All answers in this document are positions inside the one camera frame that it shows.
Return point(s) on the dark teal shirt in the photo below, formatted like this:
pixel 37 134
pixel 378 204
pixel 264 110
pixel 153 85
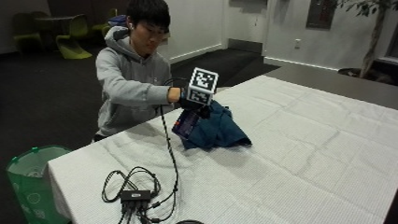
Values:
pixel 216 127

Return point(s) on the white marker cube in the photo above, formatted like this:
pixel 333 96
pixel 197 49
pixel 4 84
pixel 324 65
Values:
pixel 201 86

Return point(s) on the person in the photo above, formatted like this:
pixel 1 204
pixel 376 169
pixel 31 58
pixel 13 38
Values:
pixel 128 77

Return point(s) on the white tablecloth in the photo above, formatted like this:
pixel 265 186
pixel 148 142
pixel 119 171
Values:
pixel 232 155

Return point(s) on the white earbud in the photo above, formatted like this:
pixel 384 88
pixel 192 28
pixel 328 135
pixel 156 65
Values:
pixel 131 25

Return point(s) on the blue bag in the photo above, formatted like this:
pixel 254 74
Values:
pixel 117 20

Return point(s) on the black hub box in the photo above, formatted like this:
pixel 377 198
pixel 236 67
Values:
pixel 135 195

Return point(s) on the yellow-green chair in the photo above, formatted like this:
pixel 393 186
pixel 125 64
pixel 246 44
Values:
pixel 104 26
pixel 25 34
pixel 72 42

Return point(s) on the black round object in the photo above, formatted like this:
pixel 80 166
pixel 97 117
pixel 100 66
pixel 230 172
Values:
pixel 189 222

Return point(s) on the dark round table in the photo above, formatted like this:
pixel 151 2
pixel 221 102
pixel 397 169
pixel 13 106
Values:
pixel 52 23

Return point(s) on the green bin bag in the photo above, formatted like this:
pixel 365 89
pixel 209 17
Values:
pixel 33 186

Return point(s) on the indoor tree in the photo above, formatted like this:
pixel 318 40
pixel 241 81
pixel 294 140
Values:
pixel 373 28

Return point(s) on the wall outlet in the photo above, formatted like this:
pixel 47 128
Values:
pixel 297 43

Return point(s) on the dark wall picture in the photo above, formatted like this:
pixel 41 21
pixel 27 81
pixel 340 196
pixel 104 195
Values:
pixel 320 14

